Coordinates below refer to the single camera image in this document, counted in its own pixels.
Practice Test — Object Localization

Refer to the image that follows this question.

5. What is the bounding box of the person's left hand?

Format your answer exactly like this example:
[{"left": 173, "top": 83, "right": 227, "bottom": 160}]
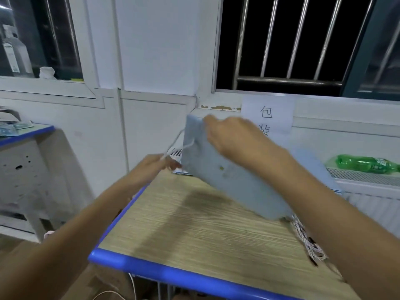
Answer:
[{"left": 128, "top": 153, "right": 183, "bottom": 194}]

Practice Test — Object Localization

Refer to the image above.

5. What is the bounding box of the person's right hand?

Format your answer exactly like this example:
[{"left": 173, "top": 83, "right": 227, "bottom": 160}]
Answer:
[{"left": 203, "top": 115, "right": 289, "bottom": 175}]

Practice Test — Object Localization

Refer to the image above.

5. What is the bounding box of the white black-tipped rope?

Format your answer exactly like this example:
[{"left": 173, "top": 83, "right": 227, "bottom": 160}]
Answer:
[{"left": 161, "top": 125, "right": 198, "bottom": 161}]

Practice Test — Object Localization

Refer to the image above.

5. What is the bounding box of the crown-print light blue paper bag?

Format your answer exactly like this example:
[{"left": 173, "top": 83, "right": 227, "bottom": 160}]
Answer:
[{"left": 181, "top": 114, "right": 295, "bottom": 221}]

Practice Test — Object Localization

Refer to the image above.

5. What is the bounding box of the stack of blue paper bags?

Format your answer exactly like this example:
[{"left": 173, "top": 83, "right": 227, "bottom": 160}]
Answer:
[{"left": 289, "top": 147, "right": 343, "bottom": 196}]

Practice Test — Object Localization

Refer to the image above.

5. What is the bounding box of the pile of white twisted ropes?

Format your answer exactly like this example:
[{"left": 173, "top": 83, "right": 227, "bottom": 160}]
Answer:
[{"left": 290, "top": 214, "right": 332, "bottom": 268}]

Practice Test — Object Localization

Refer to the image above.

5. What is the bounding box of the person's left forearm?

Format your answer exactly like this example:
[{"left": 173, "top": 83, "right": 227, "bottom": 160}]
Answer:
[{"left": 0, "top": 175, "right": 148, "bottom": 300}]

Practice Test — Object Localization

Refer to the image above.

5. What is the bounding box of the person's right forearm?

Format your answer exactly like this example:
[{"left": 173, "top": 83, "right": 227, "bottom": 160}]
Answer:
[{"left": 269, "top": 150, "right": 400, "bottom": 300}]

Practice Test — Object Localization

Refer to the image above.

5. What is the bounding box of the white paper sign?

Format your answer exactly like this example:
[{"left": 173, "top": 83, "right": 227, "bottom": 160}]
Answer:
[{"left": 240, "top": 95, "right": 295, "bottom": 134}]

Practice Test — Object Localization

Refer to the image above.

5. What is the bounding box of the metal window grille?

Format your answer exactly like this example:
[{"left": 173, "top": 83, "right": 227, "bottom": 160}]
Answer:
[{"left": 215, "top": 0, "right": 370, "bottom": 93}]

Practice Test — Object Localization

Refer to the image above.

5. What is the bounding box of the blue-edged wooden desk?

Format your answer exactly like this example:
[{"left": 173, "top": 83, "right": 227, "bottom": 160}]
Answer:
[{"left": 89, "top": 168, "right": 363, "bottom": 300}]

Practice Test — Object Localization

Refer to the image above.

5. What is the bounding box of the grey metal desk blue edge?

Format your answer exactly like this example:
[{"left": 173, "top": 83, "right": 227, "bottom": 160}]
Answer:
[{"left": 0, "top": 123, "right": 66, "bottom": 243}]

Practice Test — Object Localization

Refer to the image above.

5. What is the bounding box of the green plastic bottle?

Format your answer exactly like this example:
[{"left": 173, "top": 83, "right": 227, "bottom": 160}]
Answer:
[{"left": 335, "top": 154, "right": 400, "bottom": 175}]

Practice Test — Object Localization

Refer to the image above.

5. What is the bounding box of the small white container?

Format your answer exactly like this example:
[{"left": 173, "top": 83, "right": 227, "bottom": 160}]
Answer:
[{"left": 39, "top": 67, "right": 58, "bottom": 80}]

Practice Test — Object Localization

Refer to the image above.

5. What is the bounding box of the white framed window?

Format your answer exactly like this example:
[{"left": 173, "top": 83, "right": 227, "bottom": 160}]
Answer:
[{"left": 0, "top": 0, "right": 105, "bottom": 109}]

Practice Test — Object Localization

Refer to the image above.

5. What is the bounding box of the teal framed sliding window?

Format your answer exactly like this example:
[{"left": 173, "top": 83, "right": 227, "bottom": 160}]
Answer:
[{"left": 342, "top": 0, "right": 400, "bottom": 101}]

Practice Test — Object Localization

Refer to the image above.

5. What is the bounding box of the clear plastic bottle white label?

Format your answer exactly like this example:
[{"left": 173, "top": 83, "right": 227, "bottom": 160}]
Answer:
[{"left": 2, "top": 25, "right": 33, "bottom": 77}]

